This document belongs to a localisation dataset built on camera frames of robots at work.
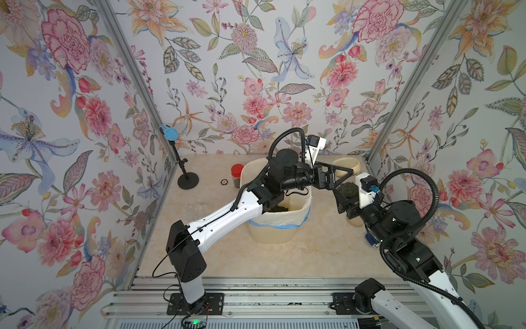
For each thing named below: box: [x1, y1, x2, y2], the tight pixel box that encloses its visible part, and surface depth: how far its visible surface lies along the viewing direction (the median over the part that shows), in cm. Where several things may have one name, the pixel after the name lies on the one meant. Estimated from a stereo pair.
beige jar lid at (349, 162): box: [331, 156, 361, 178], surface depth 57 cm
